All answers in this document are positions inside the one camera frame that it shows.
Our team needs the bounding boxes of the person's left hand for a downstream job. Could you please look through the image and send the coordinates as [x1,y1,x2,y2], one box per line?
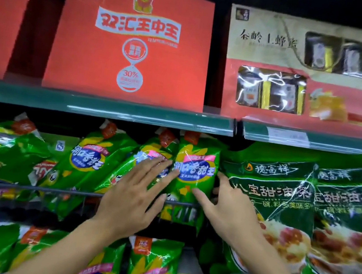
[90,149,182,247]

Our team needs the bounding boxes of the person's right hand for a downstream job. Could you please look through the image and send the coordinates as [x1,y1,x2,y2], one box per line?
[184,168,274,254]

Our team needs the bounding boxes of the person's left forearm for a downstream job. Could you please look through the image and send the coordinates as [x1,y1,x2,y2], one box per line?
[6,205,125,274]

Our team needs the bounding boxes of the dark green porridge packet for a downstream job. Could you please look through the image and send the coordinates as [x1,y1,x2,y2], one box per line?
[301,145,362,274]
[205,138,328,274]

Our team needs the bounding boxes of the white price label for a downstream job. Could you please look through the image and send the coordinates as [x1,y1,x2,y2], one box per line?
[265,126,312,148]

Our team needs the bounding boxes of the dark green lower packet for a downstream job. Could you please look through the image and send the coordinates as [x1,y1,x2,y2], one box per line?
[195,236,238,274]

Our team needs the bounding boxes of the red lion gift box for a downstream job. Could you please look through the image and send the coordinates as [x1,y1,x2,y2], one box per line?
[41,0,220,113]

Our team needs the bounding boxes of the beige and red honey box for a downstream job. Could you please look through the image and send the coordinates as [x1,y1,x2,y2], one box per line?
[215,3,362,139]

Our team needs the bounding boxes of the long green shelf rail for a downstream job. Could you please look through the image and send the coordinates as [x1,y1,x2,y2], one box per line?
[0,80,237,137]

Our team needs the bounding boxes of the metal wire shelf guard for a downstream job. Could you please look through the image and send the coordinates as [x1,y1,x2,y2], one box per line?
[0,175,202,243]

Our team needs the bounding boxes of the green shelf rail with label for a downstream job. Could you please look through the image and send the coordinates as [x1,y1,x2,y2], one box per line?
[240,120,362,157]

